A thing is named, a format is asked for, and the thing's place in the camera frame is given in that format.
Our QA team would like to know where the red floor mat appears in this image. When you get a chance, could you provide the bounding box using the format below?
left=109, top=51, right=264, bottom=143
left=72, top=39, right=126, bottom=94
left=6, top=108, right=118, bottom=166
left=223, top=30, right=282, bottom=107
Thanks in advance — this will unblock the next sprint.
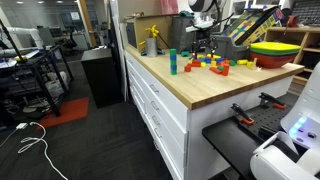
left=35, top=96, right=90, bottom=130

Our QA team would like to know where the green plastic bowl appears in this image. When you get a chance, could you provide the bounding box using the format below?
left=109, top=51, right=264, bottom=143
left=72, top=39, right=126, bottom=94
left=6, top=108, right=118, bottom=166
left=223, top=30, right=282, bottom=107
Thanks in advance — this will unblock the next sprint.
left=249, top=48, right=301, bottom=57

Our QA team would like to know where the dark grey fabric basket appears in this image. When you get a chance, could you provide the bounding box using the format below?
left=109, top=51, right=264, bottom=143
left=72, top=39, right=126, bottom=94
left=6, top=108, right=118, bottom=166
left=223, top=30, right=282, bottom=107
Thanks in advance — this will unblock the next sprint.
left=171, top=15, right=201, bottom=54

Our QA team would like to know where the wooden post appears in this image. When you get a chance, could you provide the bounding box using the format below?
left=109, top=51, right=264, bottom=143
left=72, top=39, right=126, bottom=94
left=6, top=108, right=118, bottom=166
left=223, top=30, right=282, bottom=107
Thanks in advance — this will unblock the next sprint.
left=76, top=0, right=98, bottom=48

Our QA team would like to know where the brown cardboard box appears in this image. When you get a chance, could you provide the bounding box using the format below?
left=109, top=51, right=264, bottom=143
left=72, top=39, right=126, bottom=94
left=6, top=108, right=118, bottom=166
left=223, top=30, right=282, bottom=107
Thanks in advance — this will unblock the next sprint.
left=125, top=13, right=174, bottom=54

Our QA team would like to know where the white drawer cabinet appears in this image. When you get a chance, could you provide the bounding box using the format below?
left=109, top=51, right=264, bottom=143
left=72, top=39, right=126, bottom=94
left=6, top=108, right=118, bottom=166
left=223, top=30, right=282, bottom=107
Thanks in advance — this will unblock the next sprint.
left=123, top=49, right=294, bottom=180

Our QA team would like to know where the yellow plastic bowl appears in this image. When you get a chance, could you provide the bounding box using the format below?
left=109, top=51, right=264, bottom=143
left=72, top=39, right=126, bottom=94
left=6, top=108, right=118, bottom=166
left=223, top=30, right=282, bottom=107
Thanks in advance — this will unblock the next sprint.
left=249, top=41, right=302, bottom=53

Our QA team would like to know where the grey plastic bin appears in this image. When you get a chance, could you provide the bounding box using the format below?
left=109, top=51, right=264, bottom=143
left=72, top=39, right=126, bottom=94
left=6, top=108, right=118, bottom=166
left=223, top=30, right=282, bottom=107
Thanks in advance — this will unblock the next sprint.
left=214, top=34, right=251, bottom=62

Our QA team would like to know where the black clamp orange tip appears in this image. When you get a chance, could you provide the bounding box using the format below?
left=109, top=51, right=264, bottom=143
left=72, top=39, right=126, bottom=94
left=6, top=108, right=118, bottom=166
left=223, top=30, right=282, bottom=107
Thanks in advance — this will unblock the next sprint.
left=258, top=92, right=287, bottom=110
left=230, top=102, right=255, bottom=126

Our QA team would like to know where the wooden shelf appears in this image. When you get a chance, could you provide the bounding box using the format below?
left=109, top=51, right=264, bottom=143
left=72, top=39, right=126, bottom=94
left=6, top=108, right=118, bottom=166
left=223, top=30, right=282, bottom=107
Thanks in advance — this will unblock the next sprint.
left=263, top=25, right=320, bottom=96

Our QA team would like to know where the white charger cable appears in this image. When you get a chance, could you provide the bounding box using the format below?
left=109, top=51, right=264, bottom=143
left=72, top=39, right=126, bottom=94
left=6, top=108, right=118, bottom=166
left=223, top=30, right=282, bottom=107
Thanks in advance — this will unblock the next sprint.
left=0, top=121, right=69, bottom=180

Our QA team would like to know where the black cabinet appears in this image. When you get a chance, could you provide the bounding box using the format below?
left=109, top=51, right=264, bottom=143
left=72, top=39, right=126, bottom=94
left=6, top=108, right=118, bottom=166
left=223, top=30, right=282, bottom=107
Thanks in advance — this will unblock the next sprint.
left=80, top=48, right=124, bottom=109

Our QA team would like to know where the red plastic bowl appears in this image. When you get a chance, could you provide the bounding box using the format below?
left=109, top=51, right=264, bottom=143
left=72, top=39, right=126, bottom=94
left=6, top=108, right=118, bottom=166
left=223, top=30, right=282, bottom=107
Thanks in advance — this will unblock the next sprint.
left=249, top=52, right=298, bottom=70

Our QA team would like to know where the black metal table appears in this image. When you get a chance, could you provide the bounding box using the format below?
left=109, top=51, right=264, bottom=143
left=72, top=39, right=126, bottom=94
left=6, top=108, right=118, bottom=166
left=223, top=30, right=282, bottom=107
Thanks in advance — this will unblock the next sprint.
left=0, top=18, right=75, bottom=118

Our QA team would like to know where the black perforated plate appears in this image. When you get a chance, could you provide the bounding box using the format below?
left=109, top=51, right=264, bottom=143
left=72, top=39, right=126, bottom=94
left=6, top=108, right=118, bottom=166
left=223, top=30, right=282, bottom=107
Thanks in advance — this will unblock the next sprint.
left=247, top=96, right=303, bottom=143

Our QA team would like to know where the red object on shelf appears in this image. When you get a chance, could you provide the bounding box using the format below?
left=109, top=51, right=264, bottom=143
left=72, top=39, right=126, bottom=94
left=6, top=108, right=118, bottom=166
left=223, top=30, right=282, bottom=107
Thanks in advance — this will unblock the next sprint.
left=286, top=14, right=301, bottom=28

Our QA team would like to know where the wooden blocks cardboard box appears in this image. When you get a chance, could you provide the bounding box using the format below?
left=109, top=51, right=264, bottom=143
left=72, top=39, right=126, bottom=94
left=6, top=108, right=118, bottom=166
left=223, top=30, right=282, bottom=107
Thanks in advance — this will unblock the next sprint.
left=222, top=5, right=285, bottom=47

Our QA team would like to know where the teal object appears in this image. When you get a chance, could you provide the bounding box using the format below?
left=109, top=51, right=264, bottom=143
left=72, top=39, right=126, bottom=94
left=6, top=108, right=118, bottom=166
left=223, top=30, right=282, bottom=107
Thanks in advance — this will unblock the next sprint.
left=178, top=9, right=193, bottom=18

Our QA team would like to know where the long red wooden block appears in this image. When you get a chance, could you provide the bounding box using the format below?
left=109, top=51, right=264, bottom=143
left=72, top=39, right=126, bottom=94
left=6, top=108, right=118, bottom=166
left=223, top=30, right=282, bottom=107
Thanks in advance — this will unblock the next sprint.
left=222, top=63, right=231, bottom=77
left=209, top=66, right=223, bottom=75

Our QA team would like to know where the black ribbed object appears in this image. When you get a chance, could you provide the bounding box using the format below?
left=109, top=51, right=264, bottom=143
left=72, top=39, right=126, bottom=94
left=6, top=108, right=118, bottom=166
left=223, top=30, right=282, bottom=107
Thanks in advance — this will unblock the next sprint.
left=291, top=0, right=320, bottom=27

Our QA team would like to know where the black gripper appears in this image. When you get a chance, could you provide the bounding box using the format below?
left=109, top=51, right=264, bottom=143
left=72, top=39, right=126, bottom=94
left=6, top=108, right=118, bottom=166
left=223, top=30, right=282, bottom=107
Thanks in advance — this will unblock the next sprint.
left=191, top=30, right=218, bottom=61

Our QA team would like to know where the metal cylinder cup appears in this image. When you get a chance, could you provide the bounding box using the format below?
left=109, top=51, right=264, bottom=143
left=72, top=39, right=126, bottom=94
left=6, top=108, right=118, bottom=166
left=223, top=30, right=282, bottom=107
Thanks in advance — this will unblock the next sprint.
left=146, top=37, right=158, bottom=58

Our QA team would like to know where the pink object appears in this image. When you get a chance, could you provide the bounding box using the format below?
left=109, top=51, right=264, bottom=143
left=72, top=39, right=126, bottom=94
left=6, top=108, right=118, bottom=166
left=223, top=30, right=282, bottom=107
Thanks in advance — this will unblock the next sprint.
left=160, top=0, right=179, bottom=15

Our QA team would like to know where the yellow tool on stand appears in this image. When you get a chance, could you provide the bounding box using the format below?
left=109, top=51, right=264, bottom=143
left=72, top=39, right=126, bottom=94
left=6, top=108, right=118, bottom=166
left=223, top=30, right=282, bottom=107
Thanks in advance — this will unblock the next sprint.
left=138, top=24, right=166, bottom=57

